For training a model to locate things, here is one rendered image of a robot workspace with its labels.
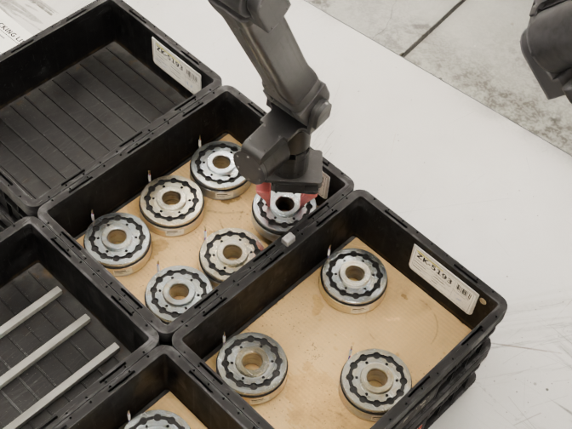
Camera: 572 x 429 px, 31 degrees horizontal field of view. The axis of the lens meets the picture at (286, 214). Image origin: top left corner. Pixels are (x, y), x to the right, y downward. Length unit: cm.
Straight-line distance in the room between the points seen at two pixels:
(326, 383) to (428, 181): 55
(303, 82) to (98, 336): 50
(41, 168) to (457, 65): 170
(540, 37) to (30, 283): 95
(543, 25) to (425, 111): 112
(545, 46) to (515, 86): 222
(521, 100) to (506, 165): 114
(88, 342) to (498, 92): 185
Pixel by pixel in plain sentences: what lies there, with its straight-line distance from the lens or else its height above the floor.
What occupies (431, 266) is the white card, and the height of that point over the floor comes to 90.
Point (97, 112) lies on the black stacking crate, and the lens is 184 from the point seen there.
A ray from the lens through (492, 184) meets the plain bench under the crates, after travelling 196.
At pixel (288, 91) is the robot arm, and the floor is 121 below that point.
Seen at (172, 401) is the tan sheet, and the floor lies 83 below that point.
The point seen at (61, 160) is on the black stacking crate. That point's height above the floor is 83.
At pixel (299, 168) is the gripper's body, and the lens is 153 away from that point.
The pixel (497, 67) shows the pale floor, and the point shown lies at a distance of 320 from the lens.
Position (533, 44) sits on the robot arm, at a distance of 95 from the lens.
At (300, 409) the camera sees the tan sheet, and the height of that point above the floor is 83.
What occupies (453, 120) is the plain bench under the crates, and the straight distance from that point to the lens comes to 205.
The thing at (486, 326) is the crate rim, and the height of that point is 93.
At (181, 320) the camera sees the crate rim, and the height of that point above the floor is 93.
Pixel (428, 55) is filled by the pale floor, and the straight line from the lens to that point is 319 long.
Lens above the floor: 218
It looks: 53 degrees down
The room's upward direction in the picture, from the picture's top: 5 degrees clockwise
